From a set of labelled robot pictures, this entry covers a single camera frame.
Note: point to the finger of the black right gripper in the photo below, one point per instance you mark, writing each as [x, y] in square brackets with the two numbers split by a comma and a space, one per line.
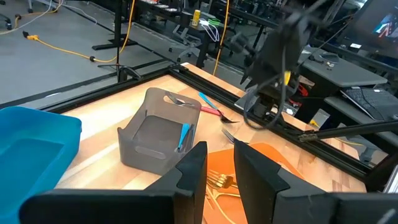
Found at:
[239, 43]

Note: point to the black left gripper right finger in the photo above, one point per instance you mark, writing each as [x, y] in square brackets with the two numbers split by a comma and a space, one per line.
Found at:
[311, 208]

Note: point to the orange plastic bin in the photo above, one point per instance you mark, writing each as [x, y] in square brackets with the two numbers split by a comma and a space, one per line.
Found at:
[222, 161]

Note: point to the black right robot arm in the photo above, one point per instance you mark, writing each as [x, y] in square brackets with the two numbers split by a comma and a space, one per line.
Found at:
[265, 104]

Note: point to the grey desk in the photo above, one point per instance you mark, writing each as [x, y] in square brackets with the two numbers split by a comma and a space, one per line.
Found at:
[342, 71]

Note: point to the grey plastic bin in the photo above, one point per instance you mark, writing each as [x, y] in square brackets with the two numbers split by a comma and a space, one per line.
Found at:
[155, 130]

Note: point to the black aluminium table frame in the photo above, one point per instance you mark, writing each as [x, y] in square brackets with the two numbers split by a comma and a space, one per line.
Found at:
[140, 81]

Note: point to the computer monitor screen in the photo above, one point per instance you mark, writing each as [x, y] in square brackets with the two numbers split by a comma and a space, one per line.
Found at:
[385, 28]

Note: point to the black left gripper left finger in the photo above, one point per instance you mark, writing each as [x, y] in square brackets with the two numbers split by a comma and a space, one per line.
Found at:
[124, 208]

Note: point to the black tripod stand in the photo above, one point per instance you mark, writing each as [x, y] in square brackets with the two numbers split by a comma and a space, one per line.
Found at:
[118, 31]

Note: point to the blue plastic bin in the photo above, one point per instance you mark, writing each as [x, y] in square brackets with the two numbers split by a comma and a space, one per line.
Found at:
[31, 149]

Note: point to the black keyboard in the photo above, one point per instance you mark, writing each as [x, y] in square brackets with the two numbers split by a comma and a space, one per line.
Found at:
[370, 101]

